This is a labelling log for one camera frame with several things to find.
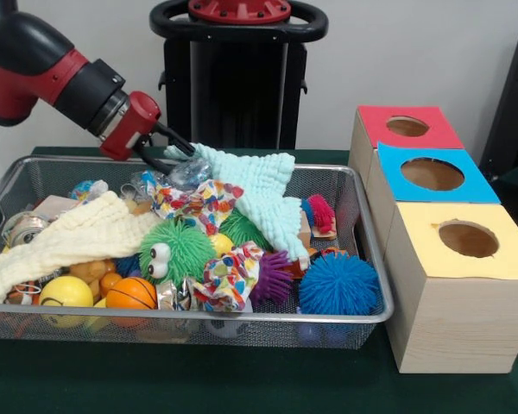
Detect shallow clear mesh bin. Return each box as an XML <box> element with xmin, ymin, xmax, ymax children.
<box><xmin>0</xmin><ymin>155</ymin><xmax>394</xmax><ymax>348</ymax></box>

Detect colourful patterned cloth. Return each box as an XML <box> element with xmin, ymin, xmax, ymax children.
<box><xmin>149</xmin><ymin>177</ymin><xmax>264</xmax><ymax>312</ymax></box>

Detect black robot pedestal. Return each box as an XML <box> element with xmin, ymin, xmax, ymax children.
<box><xmin>149</xmin><ymin>0</ymin><xmax>329</xmax><ymax>150</ymax></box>

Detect wooden box with three holes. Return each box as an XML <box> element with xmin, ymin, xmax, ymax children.
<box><xmin>348</xmin><ymin>105</ymin><xmax>518</xmax><ymax>374</ymax></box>

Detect red spiky toy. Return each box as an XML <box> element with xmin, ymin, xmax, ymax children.
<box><xmin>306</xmin><ymin>194</ymin><xmax>336</xmax><ymax>235</ymax></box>

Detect crushed clear water bottle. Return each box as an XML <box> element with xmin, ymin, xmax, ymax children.
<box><xmin>125</xmin><ymin>157</ymin><xmax>215</xmax><ymax>198</ymax></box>

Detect small dark green spiky ball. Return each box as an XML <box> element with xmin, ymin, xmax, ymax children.
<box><xmin>218</xmin><ymin>211</ymin><xmax>273</xmax><ymax>253</ymax></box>

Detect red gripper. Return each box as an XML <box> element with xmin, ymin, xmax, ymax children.
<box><xmin>100</xmin><ymin>91</ymin><xmax>196</xmax><ymax>175</ymax></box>

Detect purple spiky ball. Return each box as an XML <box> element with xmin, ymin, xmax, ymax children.
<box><xmin>250</xmin><ymin>250</ymin><xmax>294</xmax><ymax>304</ymax></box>

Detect yellow smiley ball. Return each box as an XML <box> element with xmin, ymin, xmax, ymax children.
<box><xmin>40</xmin><ymin>275</ymin><xmax>95</xmax><ymax>329</ymax></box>

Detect orange toy basketball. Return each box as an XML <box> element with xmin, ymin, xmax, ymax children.
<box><xmin>105</xmin><ymin>276</ymin><xmax>158</xmax><ymax>327</ymax></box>

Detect small yellow ball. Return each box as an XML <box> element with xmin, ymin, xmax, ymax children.
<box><xmin>207</xmin><ymin>231</ymin><xmax>236</xmax><ymax>258</ymax></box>

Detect small orange toy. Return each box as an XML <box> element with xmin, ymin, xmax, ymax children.
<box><xmin>309</xmin><ymin>248</ymin><xmax>348</xmax><ymax>260</ymax></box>

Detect pale yellow cloth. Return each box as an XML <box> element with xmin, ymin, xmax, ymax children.
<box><xmin>0</xmin><ymin>190</ymin><xmax>169</xmax><ymax>304</ymax></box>

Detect blue spiky ball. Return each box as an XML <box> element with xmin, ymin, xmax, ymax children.
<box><xmin>298</xmin><ymin>251</ymin><xmax>382</xmax><ymax>317</ymax></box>

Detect mint green cloth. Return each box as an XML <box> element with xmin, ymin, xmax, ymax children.
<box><xmin>164</xmin><ymin>142</ymin><xmax>312</xmax><ymax>270</ymax></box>

